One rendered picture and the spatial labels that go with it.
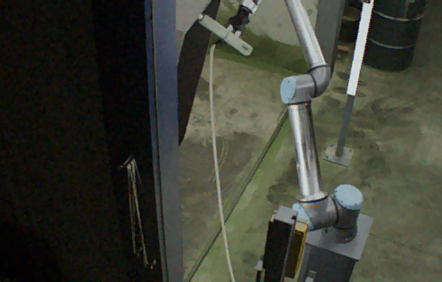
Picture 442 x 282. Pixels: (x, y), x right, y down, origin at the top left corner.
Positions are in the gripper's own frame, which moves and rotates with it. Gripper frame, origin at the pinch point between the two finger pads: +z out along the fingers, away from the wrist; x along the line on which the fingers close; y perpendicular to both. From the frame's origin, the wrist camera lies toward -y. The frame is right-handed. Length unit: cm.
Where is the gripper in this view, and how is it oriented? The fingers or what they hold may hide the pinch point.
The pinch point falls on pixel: (228, 40)
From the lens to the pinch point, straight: 291.0
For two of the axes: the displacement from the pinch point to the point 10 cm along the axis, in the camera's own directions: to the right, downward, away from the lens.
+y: -3.8, -0.7, 9.2
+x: -7.8, -5.1, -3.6
